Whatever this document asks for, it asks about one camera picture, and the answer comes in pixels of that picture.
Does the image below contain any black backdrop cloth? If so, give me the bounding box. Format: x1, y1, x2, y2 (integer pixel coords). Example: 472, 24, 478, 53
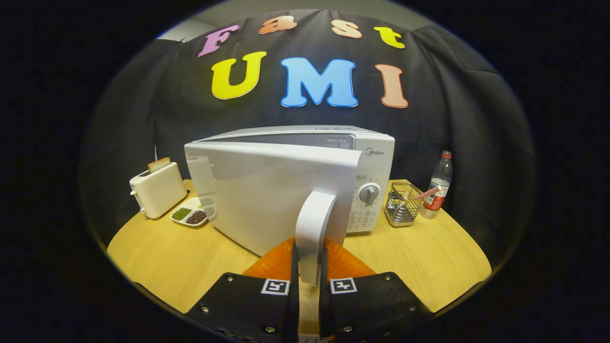
79, 9, 537, 267

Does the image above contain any white divided dish of beans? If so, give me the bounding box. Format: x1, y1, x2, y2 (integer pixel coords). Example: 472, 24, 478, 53
170, 197, 216, 227

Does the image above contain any pink striped straw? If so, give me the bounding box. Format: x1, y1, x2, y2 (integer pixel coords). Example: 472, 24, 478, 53
413, 186, 441, 201

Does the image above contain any clear bottle with red label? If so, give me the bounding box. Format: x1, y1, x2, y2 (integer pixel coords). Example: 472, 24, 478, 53
420, 151, 453, 219

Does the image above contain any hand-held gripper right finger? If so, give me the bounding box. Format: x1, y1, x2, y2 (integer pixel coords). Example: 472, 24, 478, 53
318, 237, 435, 343

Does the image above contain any white pop-up toaster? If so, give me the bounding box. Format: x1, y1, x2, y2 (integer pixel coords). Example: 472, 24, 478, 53
129, 162, 188, 220

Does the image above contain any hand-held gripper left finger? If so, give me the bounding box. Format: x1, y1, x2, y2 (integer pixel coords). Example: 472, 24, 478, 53
185, 237, 300, 343

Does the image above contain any metal wire basket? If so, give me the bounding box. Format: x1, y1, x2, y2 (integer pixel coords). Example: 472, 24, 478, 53
384, 182, 426, 228

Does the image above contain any white toaster oven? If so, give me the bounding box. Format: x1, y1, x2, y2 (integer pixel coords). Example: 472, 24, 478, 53
184, 125, 396, 286

